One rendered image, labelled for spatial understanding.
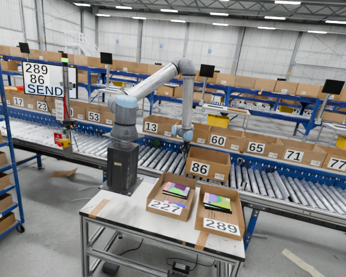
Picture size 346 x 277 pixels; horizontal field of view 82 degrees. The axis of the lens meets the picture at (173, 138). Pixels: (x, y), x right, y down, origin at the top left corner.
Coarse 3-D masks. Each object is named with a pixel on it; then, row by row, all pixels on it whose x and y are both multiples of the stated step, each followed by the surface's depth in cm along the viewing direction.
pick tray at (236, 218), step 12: (204, 192) 153; (216, 192) 151; (228, 192) 149; (240, 204) 133; (204, 216) 130; (216, 216) 131; (228, 216) 133; (240, 216) 127; (204, 228) 118; (240, 228) 113; (240, 240) 115
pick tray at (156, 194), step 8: (160, 176) 153; (168, 176) 162; (176, 176) 160; (184, 176) 158; (160, 184) 158; (184, 184) 160; (192, 184) 158; (152, 192) 138; (160, 192) 149; (192, 192) 154; (160, 200) 140; (168, 200) 141; (176, 200) 143; (184, 200) 144; (192, 200) 138; (152, 208) 128; (184, 208) 122; (168, 216) 126; (176, 216) 125; (184, 216) 123
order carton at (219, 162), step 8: (192, 152) 206; (200, 152) 204; (208, 152) 203; (216, 152) 201; (192, 160) 178; (200, 160) 176; (208, 160) 205; (216, 160) 203; (224, 160) 201; (216, 168) 175; (224, 168) 173; (200, 176) 181; (208, 176) 179; (224, 176) 176
